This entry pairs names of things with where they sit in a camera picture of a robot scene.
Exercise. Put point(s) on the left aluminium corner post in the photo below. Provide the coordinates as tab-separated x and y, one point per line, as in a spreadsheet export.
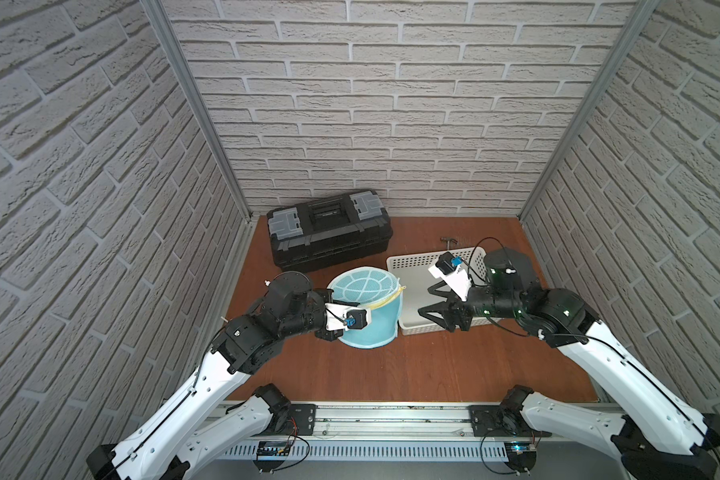
164	32

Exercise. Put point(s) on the right controller circuit board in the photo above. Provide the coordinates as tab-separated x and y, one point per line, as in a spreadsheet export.
521	457

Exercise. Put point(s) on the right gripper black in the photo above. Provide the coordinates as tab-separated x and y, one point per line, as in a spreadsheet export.
445	308

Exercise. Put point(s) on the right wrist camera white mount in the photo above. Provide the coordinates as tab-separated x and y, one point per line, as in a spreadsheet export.
453	272

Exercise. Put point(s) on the small steel hammer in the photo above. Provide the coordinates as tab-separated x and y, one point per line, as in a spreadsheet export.
449	242

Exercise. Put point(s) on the left controller circuit board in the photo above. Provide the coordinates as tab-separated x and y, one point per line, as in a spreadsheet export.
271	455

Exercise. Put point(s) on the white perforated plastic basket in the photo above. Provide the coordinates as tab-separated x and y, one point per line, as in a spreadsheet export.
412	272

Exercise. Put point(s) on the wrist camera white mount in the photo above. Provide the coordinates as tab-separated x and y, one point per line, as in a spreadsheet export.
354	317
453	272

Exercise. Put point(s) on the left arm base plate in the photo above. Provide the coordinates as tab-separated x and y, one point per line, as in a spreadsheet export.
300	419

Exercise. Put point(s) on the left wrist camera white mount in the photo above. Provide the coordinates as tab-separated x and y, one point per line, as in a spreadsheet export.
354	317

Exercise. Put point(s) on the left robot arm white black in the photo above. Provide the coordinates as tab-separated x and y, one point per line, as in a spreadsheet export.
176	442

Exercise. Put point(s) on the aluminium corner post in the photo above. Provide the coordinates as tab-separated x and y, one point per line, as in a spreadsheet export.
164	32
636	22

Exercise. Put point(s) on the controller circuit board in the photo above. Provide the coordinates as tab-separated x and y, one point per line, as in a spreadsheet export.
271	455
521	457

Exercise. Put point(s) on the black plastic toolbox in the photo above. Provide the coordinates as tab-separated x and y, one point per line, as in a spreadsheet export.
321	233

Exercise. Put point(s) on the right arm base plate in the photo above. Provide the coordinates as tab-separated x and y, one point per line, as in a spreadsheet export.
493	420

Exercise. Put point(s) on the right aluminium corner post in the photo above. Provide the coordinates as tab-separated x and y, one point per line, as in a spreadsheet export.
636	22

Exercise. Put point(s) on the teal mesh laundry bag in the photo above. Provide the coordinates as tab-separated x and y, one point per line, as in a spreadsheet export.
380	294

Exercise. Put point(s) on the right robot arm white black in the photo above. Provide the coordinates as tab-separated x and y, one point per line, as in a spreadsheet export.
658	435

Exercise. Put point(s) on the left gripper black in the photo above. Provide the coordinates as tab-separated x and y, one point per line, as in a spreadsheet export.
328	330

